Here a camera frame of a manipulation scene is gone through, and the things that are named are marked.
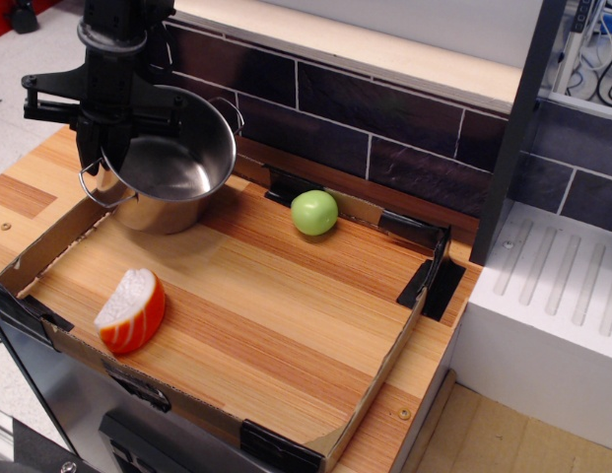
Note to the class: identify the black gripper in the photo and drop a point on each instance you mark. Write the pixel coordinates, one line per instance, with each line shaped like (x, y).
(106, 90)

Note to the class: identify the stainless steel metal pot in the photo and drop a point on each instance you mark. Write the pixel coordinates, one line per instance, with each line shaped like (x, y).
(165, 183)

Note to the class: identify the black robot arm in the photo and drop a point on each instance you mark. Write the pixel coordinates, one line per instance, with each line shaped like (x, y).
(122, 29)

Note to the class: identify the cardboard fence with black tape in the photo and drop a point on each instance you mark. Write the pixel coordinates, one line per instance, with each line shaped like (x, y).
(277, 350)

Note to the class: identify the black object on floor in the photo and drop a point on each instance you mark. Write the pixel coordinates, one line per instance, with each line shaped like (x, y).
(21, 17)

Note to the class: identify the salmon sushi toy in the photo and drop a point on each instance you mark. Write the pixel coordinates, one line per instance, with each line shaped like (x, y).
(133, 313)

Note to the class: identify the green toy apple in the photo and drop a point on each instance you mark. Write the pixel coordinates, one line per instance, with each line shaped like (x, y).
(314, 212)

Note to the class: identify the white dish rack counter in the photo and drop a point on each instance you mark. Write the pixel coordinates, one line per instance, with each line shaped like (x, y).
(537, 331)

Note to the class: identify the dark grey vertical post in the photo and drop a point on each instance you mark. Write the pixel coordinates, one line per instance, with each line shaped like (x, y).
(535, 65)

